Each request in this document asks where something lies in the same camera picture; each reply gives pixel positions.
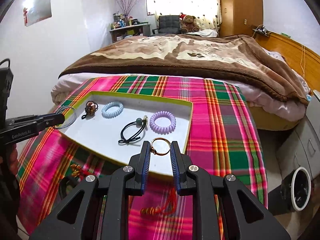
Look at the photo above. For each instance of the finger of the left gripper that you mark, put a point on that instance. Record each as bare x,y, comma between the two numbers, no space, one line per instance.
47,121

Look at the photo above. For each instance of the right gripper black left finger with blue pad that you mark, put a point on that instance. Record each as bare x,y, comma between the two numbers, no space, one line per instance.
98,207

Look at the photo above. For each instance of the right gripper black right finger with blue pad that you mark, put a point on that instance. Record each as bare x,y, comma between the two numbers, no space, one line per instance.
222,204

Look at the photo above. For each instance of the thin grey wire bangle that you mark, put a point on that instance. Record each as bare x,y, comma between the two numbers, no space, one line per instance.
70,116

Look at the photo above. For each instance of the gold ring bangle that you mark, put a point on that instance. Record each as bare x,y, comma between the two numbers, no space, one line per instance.
160,146

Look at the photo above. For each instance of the black elastic teal bead tie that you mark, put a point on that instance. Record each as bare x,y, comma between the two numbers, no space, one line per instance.
132,131

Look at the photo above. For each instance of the yellow-green shallow box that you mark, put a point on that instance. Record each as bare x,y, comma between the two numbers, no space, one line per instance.
97,121

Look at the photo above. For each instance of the black trash bin white rim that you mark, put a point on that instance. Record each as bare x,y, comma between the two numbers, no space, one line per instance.
296,189

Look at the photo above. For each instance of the white bed sheet mattress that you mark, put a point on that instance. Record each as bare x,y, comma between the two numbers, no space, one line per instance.
290,111

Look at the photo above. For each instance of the white drawer nightstand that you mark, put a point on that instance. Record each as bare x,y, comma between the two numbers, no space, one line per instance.
302,146

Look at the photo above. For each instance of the brown plush blanket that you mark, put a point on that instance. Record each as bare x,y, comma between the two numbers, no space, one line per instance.
237,58

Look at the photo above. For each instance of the cluttered wooden desk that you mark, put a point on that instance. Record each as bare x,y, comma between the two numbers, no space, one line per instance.
127,26

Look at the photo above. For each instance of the purple dried branches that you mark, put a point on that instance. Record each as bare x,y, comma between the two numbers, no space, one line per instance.
126,6

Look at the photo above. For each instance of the brown teddy bear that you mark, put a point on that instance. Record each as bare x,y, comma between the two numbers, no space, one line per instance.
188,24

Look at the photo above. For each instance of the dark grey chair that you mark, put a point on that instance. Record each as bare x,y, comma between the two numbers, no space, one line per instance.
168,24

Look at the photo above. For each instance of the wooden headboard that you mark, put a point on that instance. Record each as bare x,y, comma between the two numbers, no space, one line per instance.
299,57

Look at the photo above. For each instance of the patterned window curtain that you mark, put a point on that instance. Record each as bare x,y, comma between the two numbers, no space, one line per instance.
207,12

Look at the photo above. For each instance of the wooden wardrobe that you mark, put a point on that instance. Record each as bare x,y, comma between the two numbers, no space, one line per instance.
240,16

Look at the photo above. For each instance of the silver wall poster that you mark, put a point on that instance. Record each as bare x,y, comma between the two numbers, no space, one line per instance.
36,10

